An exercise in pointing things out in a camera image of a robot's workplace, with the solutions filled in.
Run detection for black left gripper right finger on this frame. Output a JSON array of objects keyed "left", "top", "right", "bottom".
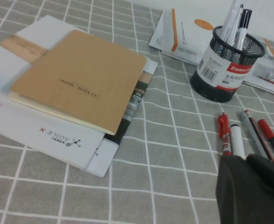
[{"left": 246, "top": 153, "right": 274, "bottom": 224}]

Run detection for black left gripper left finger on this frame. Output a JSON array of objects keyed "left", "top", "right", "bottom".
[{"left": 215, "top": 154, "right": 257, "bottom": 224}]

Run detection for white paint marker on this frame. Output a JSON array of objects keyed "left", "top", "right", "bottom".
[{"left": 220, "top": 0, "right": 243, "bottom": 47}]

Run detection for grey pen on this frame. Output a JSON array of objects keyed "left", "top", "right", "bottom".
[{"left": 239, "top": 111, "right": 268, "bottom": 160}]

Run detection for red retractable pen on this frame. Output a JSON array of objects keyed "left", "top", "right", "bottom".
[{"left": 217, "top": 112, "right": 234, "bottom": 157}]

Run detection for red black marker pen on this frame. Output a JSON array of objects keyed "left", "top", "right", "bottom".
[{"left": 257, "top": 119, "right": 274, "bottom": 166}]

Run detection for black mesh pen holder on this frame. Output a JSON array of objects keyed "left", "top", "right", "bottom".
[{"left": 190, "top": 25, "right": 267, "bottom": 103}]

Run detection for white whiteboard marker black cap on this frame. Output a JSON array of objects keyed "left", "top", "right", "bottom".
[{"left": 229, "top": 124, "right": 246, "bottom": 160}]

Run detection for dark red pencil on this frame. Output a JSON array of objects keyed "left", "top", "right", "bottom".
[{"left": 244, "top": 109, "right": 274, "bottom": 164}]

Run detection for grey white checked tablecloth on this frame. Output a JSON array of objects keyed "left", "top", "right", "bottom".
[{"left": 0, "top": 0, "right": 274, "bottom": 224}]

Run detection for white marker with black cap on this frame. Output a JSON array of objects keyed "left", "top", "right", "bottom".
[
  {"left": 239, "top": 9, "right": 253, "bottom": 51},
  {"left": 233, "top": 4, "right": 245, "bottom": 51}
]

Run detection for white orange ROS book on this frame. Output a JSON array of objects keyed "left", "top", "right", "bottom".
[{"left": 171, "top": 8, "right": 274, "bottom": 86}]

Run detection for brown kraft notebook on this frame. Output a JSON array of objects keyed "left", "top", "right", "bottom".
[{"left": 9, "top": 29, "right": 148, "bottom": 136}]

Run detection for white Agile-X folder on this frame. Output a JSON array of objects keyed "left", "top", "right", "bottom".
[{"left": 0, "top": 85, "right": 105, "bottom": 169}]

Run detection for white brochure with tan band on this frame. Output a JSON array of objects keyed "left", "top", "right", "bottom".
[{"left": 0, "top": 14, "right": 93, "bottom": 94}]

